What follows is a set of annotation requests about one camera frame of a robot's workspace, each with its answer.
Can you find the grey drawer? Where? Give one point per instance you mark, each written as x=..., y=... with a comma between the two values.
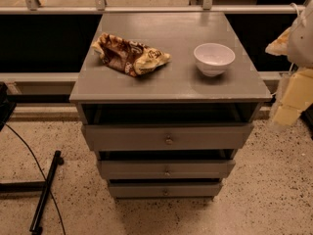
x=164, y=190
x=165, y=137
x=165, y=169

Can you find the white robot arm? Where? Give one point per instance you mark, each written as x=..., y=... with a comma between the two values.
x=295, y=92

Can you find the grey wooden drawer cabinet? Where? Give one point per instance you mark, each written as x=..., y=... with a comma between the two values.
x=176, y=94

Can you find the grey top drawer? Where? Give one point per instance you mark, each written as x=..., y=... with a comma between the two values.
x=165, y=137

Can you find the grey bottom drawer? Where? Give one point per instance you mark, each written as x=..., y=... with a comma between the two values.
x=164, y=190

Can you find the crumpled brown chip bag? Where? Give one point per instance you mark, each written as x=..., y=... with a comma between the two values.
x=131, y=57

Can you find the white ceramic bowl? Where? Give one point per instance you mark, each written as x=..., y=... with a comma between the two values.
x=213, y=58

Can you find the black metal floor stand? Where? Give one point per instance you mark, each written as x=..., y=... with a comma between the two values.
x=43, y=187

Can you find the black equipment at left edge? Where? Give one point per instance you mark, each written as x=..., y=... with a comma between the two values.
x=6, y=106

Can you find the upper metal railing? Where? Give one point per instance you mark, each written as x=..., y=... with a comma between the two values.
x=49, y=9

